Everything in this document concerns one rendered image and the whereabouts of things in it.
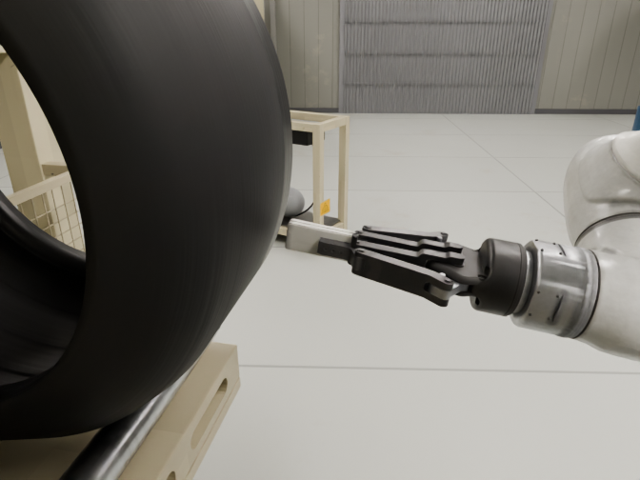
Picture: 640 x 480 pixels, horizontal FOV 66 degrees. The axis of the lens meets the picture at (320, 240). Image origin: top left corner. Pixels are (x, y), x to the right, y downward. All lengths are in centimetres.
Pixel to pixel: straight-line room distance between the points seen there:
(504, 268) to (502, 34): 805
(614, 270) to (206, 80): 39
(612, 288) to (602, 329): 4
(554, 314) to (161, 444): 44
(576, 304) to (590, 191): 16
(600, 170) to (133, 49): 48
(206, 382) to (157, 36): 46
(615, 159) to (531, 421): 151
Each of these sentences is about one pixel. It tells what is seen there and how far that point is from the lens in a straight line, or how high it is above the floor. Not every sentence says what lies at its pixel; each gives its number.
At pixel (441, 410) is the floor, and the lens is 196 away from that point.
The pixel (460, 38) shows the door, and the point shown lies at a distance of 834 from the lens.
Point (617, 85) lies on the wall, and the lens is 933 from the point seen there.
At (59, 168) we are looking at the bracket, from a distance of 137.
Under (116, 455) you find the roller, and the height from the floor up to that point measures 91.
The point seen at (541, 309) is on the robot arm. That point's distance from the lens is 50.
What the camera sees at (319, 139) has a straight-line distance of 279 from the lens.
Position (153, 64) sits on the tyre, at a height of 127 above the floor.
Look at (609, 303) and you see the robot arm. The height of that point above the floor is 107.
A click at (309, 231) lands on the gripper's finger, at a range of 51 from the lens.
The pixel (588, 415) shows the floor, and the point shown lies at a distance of 213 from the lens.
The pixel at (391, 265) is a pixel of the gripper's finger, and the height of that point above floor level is 109.
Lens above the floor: 130
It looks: 24 degrees down
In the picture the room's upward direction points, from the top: straight up
